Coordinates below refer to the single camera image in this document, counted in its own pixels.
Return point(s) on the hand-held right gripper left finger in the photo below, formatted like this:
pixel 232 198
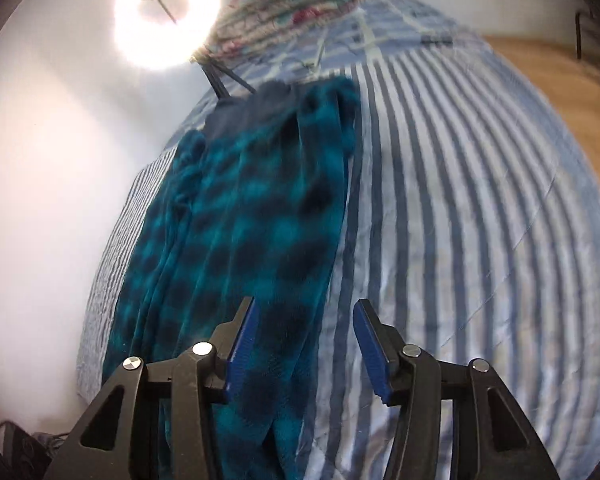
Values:
pixel 242 350

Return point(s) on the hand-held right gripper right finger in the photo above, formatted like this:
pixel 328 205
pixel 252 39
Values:
pixel 372 355

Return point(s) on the teal plaid fleece jacket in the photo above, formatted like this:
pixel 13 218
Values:
pixel 250 210

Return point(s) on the blue white striped quilt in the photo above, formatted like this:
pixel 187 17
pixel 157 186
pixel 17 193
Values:
pixel 455 210

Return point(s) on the dark bag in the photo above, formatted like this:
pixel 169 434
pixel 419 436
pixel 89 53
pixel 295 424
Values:
pixel 25 452

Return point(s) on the blue checked bed sheet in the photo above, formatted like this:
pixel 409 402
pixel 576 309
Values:
pixel 405 20

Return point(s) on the folded floral quilt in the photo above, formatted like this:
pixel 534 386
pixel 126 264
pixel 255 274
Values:
pixel 280 10

